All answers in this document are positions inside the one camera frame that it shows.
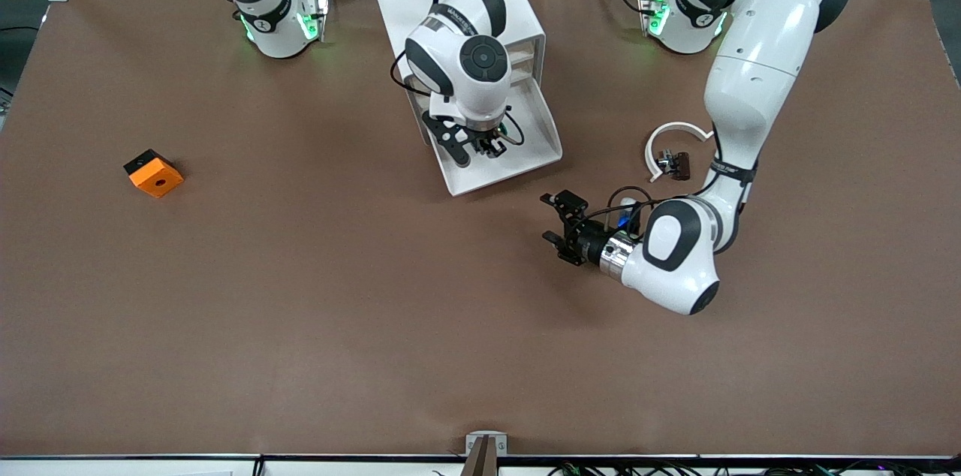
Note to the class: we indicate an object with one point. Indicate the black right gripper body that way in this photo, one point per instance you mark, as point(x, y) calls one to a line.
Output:
point(489, 141)

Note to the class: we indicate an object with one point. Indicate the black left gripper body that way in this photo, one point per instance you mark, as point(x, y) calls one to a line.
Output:
point(590, 241)

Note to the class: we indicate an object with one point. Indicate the green push button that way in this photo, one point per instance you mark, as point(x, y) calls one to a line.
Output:
point(494, 146)

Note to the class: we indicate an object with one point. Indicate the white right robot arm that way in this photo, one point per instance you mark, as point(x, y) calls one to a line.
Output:
point(480, 63)

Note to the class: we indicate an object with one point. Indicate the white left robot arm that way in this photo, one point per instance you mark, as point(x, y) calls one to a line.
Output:
point(758, 70)

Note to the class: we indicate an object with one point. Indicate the brown paper table cover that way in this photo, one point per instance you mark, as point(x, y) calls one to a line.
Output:
point(480, 311)

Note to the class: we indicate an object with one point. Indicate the small black connector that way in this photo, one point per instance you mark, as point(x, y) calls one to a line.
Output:
point(681, 166)

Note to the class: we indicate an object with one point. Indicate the white curved pipe clamp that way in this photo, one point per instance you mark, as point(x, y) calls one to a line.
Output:
point(676, 125)

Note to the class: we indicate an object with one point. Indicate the grey metal bracket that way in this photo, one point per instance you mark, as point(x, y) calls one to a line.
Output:
point(486, 437)

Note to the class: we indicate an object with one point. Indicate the dark camera pole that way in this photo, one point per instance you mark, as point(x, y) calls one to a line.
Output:
point(482, 461)

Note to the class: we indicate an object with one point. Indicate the orange black switch box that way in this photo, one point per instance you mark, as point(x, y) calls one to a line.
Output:
point(156, 179)

